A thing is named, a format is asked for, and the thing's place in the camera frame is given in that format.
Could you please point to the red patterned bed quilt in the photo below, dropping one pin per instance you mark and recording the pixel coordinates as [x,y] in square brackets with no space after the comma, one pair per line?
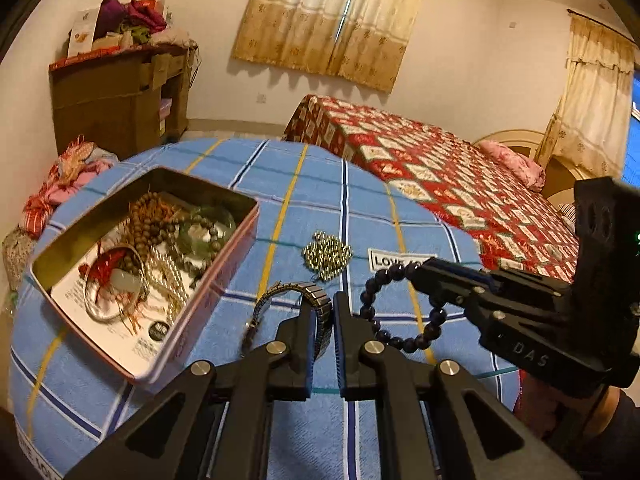
[512,225]

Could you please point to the pink metal jewelry tin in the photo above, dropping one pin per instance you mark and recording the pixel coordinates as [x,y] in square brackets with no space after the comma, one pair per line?
[149,209]

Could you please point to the blue plaid tablecloth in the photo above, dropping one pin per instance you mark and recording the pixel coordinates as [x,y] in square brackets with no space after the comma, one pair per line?
[66,400]

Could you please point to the wooden headboard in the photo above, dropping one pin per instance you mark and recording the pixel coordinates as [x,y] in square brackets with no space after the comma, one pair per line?
[561,173]

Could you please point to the silver metal watch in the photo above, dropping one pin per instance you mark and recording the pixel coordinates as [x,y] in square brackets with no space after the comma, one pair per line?
[308,293]

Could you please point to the beige window curtain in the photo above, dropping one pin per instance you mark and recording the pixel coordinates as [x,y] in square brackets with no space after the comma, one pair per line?
[362,41]

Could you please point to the red tassel pendant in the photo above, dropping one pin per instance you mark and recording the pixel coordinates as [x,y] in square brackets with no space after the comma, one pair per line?
[130,322]

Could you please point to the right hand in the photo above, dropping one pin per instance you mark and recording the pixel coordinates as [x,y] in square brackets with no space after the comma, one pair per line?
[543,408]

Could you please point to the pink pillow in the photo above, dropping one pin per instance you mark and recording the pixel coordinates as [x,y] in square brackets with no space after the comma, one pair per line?
[528,172]

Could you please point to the pile of clothes on floor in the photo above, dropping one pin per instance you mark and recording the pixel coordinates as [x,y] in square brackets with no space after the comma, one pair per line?
[79,163]

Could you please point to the brown cardboard cabinet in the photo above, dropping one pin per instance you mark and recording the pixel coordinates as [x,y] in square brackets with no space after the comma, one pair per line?
[125,101]

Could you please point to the white product box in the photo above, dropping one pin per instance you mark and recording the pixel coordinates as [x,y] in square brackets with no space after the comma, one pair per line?
[82,32]

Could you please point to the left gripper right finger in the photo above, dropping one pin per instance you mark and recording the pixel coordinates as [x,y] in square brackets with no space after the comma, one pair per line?
[434,421]

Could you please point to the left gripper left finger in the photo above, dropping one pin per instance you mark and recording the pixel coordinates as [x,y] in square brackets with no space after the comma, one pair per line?
[211,421]

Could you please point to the green jade bangle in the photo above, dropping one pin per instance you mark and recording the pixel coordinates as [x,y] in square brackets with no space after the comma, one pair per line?
[205,231]

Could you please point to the pile of clothes on cabinet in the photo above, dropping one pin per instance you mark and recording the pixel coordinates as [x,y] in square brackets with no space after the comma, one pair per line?
[136,23]

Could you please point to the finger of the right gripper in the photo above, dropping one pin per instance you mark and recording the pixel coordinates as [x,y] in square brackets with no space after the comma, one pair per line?
[463,272]
[465,294]

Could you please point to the white printed paper insert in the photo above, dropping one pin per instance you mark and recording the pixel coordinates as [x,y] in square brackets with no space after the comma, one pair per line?
[141,357]

